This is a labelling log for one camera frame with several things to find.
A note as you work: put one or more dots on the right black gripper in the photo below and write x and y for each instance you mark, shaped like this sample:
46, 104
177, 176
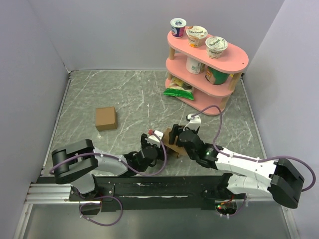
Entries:
176, 129

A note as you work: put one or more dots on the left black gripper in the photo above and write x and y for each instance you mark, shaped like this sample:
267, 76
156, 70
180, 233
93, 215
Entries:
144, 143

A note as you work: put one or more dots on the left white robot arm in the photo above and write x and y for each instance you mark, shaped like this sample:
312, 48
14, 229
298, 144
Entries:
73, 164

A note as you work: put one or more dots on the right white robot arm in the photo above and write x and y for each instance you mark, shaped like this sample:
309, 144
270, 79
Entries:
277, 179

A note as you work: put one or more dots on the small folded cardboard box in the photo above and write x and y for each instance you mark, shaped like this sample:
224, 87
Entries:
105, 118

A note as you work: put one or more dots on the green snack bag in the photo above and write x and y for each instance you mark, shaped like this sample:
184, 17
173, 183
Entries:
179, 88

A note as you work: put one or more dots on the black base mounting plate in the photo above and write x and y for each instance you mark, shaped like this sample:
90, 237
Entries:
152, 193

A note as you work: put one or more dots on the white container middle shelf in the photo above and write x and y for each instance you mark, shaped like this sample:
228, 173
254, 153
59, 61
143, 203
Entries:
193, 66

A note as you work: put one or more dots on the green can middle shelf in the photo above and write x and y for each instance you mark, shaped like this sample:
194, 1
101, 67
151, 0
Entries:
215, 77

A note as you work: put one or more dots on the pink three-tier shelf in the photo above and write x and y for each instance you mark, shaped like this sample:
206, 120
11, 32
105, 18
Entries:
232, 62

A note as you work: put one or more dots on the Chobani white yogurt cup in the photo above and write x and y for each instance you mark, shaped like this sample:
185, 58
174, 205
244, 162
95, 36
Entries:
215, 46

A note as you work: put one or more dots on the Chobani peach yogurt cup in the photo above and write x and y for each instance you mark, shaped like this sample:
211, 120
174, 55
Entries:
196, 35

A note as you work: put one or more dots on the white blue yogurt cup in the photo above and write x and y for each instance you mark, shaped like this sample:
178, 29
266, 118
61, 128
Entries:
177, 27

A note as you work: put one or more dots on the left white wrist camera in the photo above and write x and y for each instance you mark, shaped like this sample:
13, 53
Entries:
155, 137

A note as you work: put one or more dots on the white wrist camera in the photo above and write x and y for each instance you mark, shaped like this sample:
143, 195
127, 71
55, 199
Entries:
155, 137
193, 122

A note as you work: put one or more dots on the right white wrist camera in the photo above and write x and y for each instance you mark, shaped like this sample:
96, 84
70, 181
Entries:
193, 122

